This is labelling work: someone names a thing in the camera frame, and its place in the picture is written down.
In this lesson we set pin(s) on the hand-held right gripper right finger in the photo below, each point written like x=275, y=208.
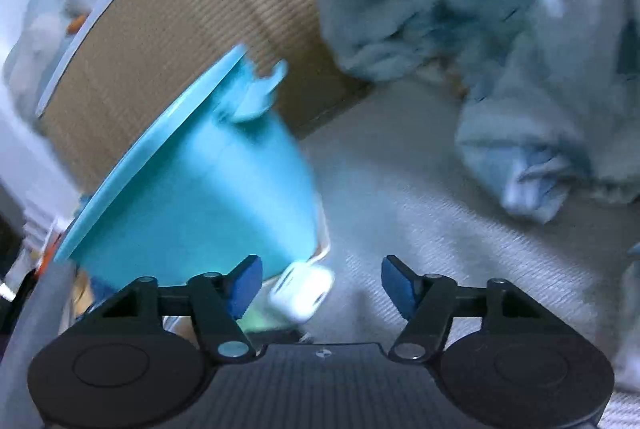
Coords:
x=398, y=284

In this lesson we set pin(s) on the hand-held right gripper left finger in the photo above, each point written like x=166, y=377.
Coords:
x=244, y=286

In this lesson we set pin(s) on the white earbuds case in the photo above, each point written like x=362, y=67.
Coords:
x=302, y=291

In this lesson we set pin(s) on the teal plastic storage bin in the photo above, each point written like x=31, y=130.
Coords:
x=200, y=199

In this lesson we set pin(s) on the floral blue white blanket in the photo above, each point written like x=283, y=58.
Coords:
x=475, y=34

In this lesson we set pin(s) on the woven tan headboard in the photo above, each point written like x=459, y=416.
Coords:
x=200, y=9

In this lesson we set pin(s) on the teal pillow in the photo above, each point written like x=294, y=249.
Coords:
x=35, y=49

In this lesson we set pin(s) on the grey bed rail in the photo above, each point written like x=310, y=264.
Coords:
x=45, y=309

